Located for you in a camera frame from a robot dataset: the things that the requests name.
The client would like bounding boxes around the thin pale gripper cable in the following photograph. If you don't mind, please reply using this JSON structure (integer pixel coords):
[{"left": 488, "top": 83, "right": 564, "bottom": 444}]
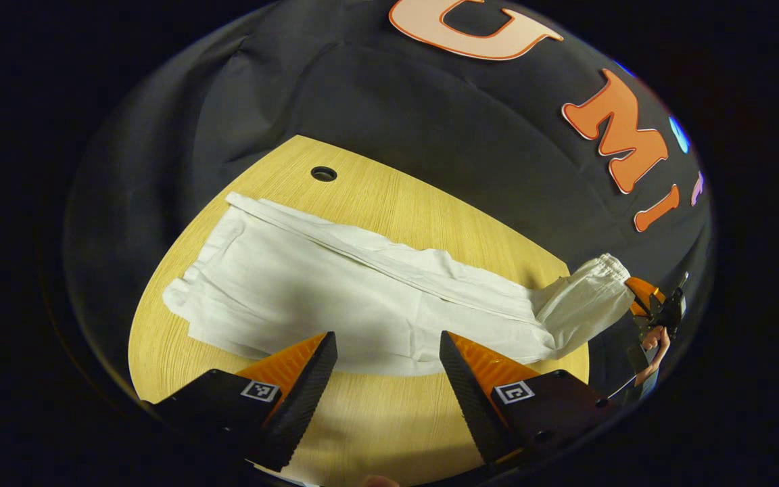
[{"left": 608, "top": 374, "right": 638, "bottom": 401}]

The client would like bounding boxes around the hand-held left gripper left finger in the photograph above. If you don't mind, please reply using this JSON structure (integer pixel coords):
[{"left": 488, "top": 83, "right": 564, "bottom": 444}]
[{"left": 143, "top": 331, "right": 338, "bottom": 473}]

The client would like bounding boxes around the black backdrop cloth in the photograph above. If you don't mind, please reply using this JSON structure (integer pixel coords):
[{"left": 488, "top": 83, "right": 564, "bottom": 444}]
[{"left": 64, "top": 0, "right": 715, "bottom": 407}]

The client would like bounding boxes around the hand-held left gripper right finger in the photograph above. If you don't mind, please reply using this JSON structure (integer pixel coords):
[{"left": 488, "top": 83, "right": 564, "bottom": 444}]
[{"left": 439, "top": 331, "right": 617, "bottom": 467}]

